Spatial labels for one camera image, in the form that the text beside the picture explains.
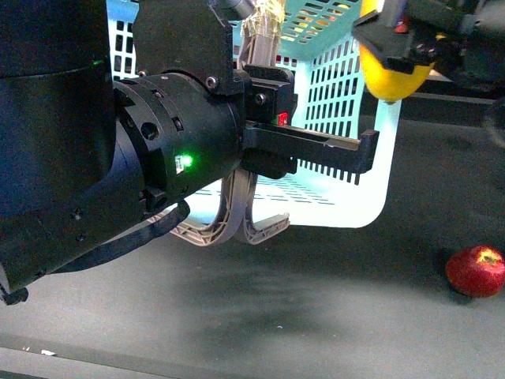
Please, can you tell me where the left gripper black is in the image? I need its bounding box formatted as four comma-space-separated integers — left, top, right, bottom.
114, 1, 379, 247

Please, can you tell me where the red apple on table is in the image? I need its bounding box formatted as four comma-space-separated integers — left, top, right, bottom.
445, 246, 504, 298

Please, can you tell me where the light blue plastic basket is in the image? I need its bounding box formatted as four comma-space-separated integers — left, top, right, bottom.
107, 1, 401, 228

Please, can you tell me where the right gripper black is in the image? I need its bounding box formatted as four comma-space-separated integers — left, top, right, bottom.
352, 1, 504, 92

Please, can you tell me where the yellow mango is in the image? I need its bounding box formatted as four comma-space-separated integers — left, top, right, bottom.
358, 0, 435, 104

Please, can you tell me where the wrapped cable bundle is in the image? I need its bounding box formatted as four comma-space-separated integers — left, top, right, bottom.
235, 0, 286, 72

